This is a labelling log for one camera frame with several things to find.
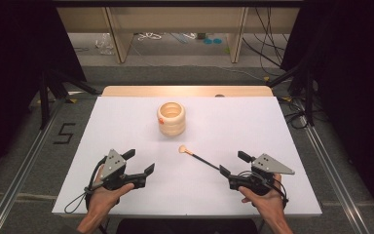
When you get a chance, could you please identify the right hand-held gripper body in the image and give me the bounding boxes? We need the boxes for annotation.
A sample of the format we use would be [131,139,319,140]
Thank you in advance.
[228,153,296,197]

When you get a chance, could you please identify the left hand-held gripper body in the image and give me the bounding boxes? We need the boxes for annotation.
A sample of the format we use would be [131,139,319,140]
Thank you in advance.
[91,148,148,192]

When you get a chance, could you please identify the black handle makeup brush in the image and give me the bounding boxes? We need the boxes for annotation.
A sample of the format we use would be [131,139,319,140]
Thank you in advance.
[178,144,222,171]

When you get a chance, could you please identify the person's right hand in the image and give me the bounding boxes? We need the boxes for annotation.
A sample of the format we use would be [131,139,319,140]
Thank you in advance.
[239,173,287,218]

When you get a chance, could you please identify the person's left hand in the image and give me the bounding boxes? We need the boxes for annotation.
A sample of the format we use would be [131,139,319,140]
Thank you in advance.
[87,165,135,216]

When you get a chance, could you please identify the white table cover sheet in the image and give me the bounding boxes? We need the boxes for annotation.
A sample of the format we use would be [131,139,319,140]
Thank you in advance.
[52,96,323,216]

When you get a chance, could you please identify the beige ribbed holder cup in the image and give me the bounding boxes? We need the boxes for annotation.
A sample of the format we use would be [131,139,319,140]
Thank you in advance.
[156,101,187,137]

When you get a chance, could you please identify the person's dark lap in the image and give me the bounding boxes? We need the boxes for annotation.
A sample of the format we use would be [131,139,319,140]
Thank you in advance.
[115,217,259,234]

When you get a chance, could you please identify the black metal stand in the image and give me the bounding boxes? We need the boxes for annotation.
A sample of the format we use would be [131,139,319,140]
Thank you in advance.
[266,59,317,128]
[38,67,102,131]

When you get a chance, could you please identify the clear plastic bag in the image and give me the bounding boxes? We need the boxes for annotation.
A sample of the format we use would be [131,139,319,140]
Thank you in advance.
[93,32,116,56]

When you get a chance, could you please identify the blue round discs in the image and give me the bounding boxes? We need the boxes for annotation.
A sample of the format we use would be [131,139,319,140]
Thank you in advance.
[203,37,224,46]

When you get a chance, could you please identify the dark curtain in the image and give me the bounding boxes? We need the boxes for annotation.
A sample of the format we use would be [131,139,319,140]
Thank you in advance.
[280,0,374,225]
[0,0,88,188]

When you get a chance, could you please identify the light wooden shelf unit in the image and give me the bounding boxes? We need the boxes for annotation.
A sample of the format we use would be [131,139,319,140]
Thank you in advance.
[56,6,302,64]

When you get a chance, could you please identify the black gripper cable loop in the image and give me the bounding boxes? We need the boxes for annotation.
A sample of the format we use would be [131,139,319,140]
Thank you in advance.
[63,155,109,215]

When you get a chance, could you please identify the black floor cables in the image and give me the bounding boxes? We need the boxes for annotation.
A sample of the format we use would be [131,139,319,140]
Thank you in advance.
[277,96,309,130]

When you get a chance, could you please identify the aluminium floor rail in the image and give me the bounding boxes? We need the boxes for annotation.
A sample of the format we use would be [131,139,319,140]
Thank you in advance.
[0,97,66,234]
[300,113,373,234]

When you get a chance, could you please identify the black hanging cables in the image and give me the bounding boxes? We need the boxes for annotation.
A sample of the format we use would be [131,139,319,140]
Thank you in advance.
[242,6,291,78]

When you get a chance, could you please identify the white coiled cable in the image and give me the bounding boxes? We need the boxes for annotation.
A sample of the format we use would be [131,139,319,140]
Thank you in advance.
[137,31,164,42]

